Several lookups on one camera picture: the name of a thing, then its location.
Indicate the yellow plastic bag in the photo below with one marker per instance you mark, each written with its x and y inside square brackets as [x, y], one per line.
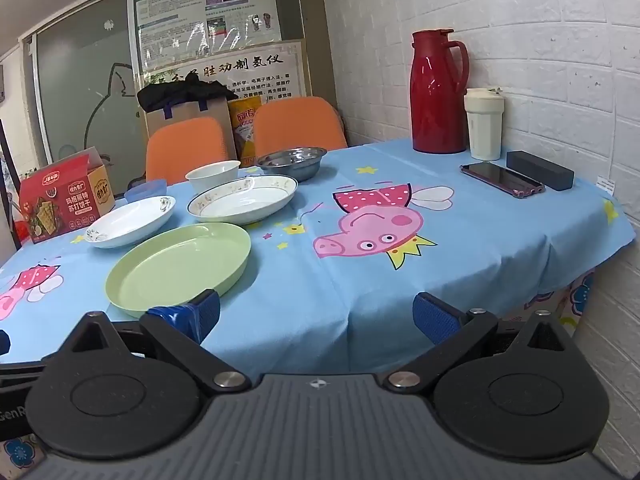
[245, 130]

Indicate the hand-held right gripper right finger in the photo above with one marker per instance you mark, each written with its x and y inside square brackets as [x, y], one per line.
[434, 317]

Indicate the stainless steel bowl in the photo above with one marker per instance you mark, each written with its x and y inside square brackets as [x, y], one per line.
[292, 164]

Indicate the frosted glass door with cartoon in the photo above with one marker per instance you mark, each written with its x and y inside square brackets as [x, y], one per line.
[80, 70]

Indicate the smartphone in purple case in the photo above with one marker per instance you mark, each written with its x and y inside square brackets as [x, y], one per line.
[500, 178]

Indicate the green bordered wall poster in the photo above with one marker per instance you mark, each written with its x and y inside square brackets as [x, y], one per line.
[175, 10]

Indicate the white plate with dark flowers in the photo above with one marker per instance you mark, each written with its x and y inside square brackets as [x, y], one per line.
[130, 221]

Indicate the floral under cloth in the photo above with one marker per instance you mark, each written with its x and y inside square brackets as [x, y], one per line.
[575, 300]

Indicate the white tumbler cup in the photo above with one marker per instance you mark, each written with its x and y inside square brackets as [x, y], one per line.
[484, 125]

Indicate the red biscuit carton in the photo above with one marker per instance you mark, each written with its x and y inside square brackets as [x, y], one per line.
[52, 205]

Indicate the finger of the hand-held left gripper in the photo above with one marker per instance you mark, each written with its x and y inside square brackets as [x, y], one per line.
[3, 342]

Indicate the orange chair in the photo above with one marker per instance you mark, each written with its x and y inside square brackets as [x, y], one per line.
[185, 146]
[300, 122]

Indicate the black rectangular box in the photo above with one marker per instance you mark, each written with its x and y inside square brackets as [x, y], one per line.
[540, 170]

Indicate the white ceramic bowl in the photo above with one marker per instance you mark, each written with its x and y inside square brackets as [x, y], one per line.
[212, 176]

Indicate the blue translucent plastic bowl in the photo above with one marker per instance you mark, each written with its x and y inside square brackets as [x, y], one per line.
[145, 191]

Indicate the framed text poster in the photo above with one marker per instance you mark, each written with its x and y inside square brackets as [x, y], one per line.
[260, 72]

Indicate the large white floral rim plate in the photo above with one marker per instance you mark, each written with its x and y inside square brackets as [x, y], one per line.
[240, 204]

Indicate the green plastic plate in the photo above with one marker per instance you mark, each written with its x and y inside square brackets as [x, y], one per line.
[175, 265]

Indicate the red thermos jug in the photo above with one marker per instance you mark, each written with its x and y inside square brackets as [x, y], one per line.
[435, 100]

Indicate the white wall tag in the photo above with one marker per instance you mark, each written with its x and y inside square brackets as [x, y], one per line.
[605, 183]

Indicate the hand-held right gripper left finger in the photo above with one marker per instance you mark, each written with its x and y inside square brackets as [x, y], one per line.
[200, 315]

